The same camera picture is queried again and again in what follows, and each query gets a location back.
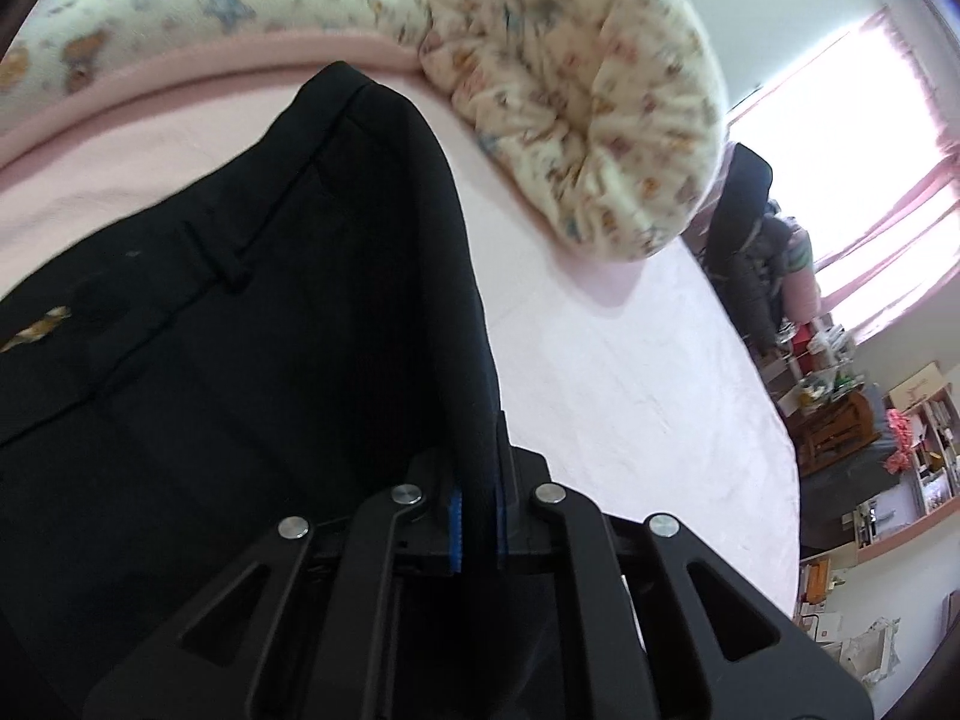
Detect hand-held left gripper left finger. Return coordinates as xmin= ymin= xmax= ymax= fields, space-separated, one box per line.
xmin=82 ymin=448 xmax=463 ymax=720

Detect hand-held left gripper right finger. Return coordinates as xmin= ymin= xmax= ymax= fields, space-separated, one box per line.
xmin=495 ymin=427 xmax=875 ymax=720

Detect black pants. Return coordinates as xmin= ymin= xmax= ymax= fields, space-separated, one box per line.
xmin=0 ymin=60 xmax=512 ymax=720

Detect pink bed sheet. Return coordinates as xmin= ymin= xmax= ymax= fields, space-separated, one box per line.
xmin=0 ymin=36 xmax=803 ymax=617

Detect brown wooden cabinet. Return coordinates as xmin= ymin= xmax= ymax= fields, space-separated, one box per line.
xmin=793 ymin=388 xmax=883 ymax=475

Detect black chair with clothes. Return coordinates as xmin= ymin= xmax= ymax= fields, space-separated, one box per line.
xmin=703 ymin=141 xmax=797 ymax=355

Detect pink-edged cluttered shelf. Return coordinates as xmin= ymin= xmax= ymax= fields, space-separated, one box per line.
xmin=847 ymin=381 xmax=960 ymax=565

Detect floral patterned pillow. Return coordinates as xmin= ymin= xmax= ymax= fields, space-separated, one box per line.
xmin=416 ymin=0 xmax=732 ymax=263

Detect pink window curtain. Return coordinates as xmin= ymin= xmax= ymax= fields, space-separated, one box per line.
xmin=726 ymin=6 xmax=960 ymax=347

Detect floral patterned blanket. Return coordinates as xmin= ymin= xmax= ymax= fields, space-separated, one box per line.
xmin=0 ymin=0 xmax=437 ymax=137

